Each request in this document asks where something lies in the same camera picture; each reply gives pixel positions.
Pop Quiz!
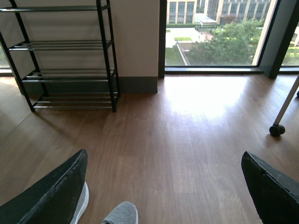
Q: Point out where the black metal shoe rack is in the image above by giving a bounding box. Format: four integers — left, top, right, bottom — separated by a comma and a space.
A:
0, 0, 121, 112

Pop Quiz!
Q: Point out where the white office chair on casters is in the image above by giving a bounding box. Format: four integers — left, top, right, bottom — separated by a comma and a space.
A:
269, 76, 299, 137

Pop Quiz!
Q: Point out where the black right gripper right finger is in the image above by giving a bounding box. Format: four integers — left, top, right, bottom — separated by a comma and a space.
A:
241, 151, 299, 224

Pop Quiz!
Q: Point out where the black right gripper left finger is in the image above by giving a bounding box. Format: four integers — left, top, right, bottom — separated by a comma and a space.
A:
0, 149, 87, 224

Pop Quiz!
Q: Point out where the grey knit sneaker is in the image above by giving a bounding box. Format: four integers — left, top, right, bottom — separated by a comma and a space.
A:
70, 182, 89, 224
101, 201, 139, 224

